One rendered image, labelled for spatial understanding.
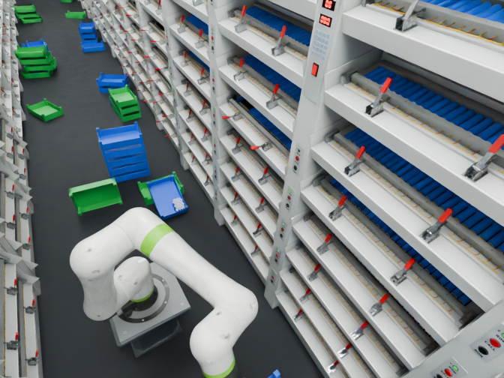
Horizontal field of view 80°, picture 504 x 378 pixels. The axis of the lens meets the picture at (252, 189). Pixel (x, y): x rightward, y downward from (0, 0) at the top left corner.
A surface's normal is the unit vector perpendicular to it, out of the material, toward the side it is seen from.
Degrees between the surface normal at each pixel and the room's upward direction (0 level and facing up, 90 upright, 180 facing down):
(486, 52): 16
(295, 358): 0
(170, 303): 3
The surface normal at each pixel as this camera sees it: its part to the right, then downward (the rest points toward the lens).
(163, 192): 0.22, -0.49
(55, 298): 0.07, -0.73
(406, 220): -0.17, -0.62
